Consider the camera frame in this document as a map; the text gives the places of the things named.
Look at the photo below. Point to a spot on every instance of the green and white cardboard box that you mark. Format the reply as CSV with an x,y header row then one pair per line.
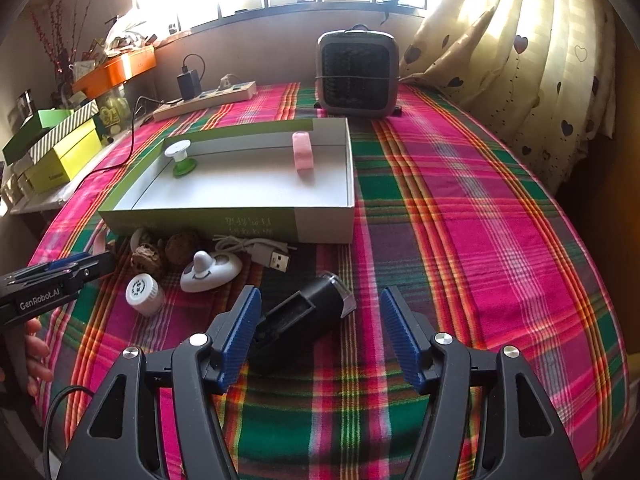
x,y
225,190

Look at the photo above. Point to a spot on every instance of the white round gadget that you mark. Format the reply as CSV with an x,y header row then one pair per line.
x,y
210,272

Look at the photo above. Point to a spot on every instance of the white power strip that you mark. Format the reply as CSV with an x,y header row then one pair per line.
x,y
210,100

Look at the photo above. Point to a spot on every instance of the pink tube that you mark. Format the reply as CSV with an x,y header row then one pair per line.
x,y
101,240

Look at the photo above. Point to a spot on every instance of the yellow-green jar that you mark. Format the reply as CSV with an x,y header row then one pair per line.
x,y
111,112

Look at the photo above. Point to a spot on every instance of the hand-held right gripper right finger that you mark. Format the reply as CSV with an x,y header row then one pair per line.
x,y
402,345

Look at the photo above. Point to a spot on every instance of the white plastic bag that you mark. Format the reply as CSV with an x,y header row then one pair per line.
x,y
127,30

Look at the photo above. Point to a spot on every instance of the green jar white lid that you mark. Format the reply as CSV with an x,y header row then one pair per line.
x,y
181,157

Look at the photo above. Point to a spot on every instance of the black cylindrical device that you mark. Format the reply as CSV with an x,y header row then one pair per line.
x,y
295,320

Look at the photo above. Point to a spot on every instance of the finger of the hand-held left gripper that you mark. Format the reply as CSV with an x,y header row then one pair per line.
x,y
60,263
97,265

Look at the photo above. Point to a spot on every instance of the red artificial branches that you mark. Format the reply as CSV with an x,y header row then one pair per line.
x,y
55,40

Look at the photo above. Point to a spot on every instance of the small white plug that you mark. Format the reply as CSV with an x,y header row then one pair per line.
x,y
228,81

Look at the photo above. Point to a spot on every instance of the orange storage box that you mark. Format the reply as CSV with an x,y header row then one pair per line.
x,y
115,70

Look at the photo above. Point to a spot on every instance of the brown walnut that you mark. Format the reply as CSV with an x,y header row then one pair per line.
x,y
180,249
147,259

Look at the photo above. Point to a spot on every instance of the person's left hand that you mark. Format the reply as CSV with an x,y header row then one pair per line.
x,y
37,360

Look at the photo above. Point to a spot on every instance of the dark green box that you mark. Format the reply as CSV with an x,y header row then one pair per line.
x,y
30,135

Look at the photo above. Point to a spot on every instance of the small white bottle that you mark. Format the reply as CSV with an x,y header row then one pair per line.
x,y
144,295

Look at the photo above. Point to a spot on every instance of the cream heart print curtain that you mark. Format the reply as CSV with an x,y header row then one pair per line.
x,y
525,50

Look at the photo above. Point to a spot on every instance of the pink foam block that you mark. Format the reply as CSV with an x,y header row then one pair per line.
x,y
303,152

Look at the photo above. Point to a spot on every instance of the pink green plaid tablecloth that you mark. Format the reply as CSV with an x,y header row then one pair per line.
x,y
450,260

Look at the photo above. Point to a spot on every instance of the striped box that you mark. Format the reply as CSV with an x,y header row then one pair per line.
x,y
65,132

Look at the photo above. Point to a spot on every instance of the black charger adapter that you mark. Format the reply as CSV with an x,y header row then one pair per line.
x,y
191,80

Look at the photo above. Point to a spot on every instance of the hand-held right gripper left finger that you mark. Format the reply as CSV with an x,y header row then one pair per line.
x,y
242,340

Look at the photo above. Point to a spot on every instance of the small grey space heater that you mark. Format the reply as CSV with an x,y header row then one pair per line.
x,y
357,72

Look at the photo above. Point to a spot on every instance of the yellow-green box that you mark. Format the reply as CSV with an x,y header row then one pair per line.
x,y
65,160

